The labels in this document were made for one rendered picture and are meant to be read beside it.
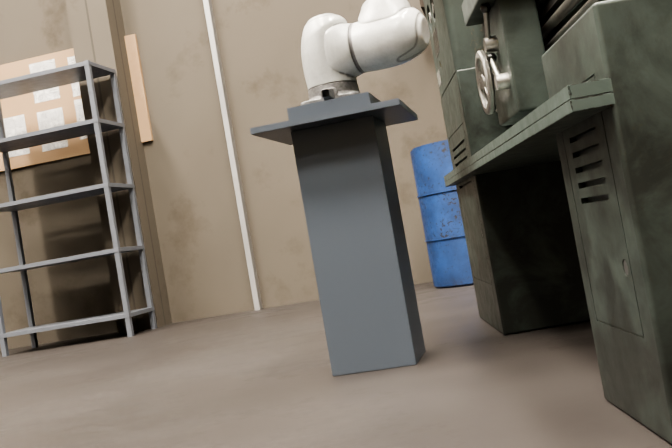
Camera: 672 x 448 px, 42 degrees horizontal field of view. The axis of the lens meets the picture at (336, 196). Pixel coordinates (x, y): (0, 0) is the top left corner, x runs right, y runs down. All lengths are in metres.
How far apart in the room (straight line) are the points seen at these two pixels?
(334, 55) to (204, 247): 3.89
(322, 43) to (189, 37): 3.92
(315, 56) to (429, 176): 2.62
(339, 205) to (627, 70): 1.33
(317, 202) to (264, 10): 3.92
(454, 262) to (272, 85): 1.98
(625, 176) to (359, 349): 1.37
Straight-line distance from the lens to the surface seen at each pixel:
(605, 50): 1.40
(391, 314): 2.56
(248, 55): 6.37
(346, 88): 2.65
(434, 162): 5.16
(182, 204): 6.44
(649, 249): 1.39
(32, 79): 6.30
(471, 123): 2.87
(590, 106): 1.38
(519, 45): 2.02
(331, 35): 2.66
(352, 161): 2.56
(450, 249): 5.15
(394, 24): 2.60
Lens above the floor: 0.39
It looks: 3 degrees up
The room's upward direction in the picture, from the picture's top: 10 degrees counter-clockwise
